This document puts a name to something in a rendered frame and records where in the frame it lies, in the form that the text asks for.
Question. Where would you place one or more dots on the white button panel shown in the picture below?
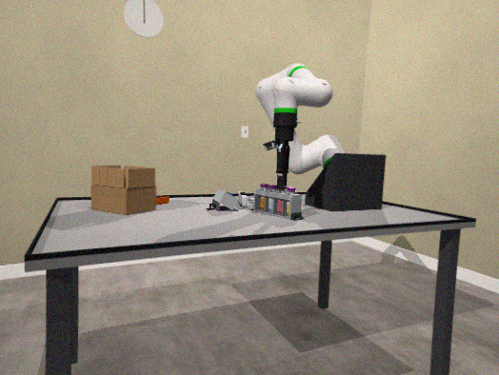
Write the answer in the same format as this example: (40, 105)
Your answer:
(226, 199)

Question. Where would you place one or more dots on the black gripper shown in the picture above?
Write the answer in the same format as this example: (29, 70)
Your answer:
(284, 135)

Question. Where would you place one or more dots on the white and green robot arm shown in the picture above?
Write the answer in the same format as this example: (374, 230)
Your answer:
(290, 92)

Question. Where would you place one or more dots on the orange multimeter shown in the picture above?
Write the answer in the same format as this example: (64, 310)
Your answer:
(162, 200)

